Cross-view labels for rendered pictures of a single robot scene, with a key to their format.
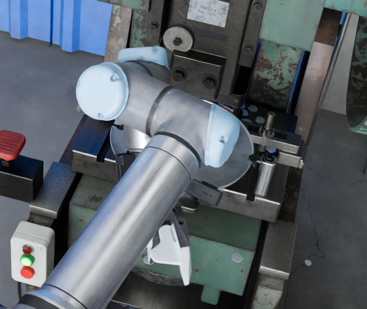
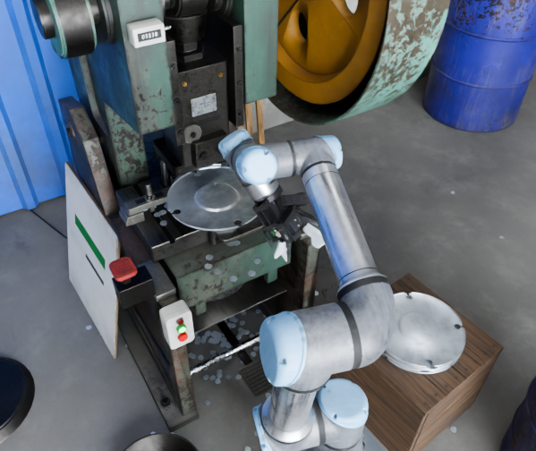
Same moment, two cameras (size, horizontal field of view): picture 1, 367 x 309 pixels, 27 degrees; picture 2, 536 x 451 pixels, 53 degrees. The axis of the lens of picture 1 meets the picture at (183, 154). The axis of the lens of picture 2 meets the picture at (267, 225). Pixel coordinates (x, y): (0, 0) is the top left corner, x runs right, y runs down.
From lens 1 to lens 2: 65 cm
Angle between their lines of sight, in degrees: 28
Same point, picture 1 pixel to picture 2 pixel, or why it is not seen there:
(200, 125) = (325, 148)
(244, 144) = not seen: hidden behind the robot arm
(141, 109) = (287, 161)
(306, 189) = not seen: hidden behind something
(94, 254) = (354, 242)
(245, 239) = not seen: hidden behind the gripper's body
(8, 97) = not seen: outside the picture
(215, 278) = (274, 262)
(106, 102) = (269, 169)
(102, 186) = (182, 257)
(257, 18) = (240, 91)
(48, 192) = (157, 283)
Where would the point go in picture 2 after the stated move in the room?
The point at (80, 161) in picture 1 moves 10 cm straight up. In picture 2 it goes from (159, 251) to (155, 225)
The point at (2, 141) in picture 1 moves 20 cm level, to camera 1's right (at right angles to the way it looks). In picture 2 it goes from (119, 268) to (186, 236)
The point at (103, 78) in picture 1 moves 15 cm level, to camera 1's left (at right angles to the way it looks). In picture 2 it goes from (260, 156) to (194, 184)
